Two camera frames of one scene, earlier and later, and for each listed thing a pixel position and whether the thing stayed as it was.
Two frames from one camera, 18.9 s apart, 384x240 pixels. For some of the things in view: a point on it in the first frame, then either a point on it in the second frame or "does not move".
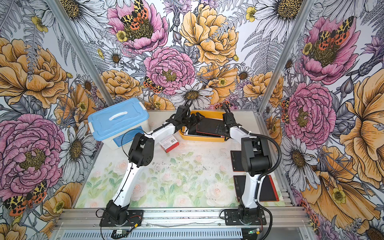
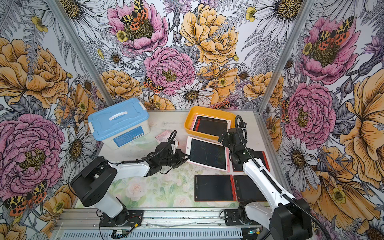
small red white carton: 169,143 does not move
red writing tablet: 212,126 → 214,188
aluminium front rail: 291,223 does not move
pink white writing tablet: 186,130 → 208,153
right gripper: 227,136 → 224,142
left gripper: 195,120 → 180,156
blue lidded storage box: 114,126 does not move
